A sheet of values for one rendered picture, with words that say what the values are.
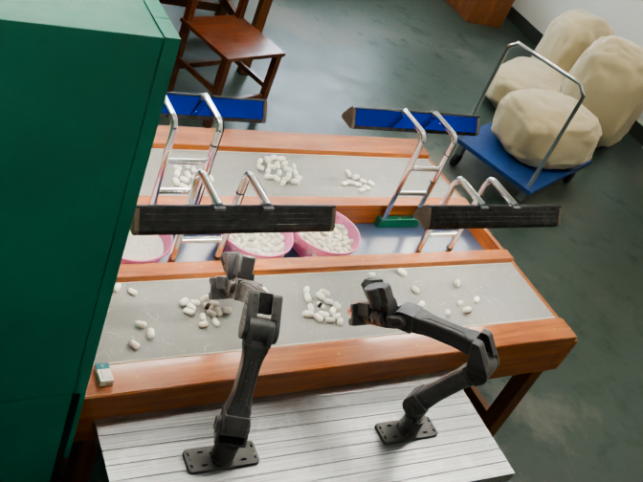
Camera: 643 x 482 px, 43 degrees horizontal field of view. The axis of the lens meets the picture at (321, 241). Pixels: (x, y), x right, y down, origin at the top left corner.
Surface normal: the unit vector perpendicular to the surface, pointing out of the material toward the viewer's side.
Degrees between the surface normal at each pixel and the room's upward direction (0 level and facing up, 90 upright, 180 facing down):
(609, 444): 0
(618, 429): 0
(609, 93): 89
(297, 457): 0
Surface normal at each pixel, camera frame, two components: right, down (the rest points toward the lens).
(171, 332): 0.34, -0.74
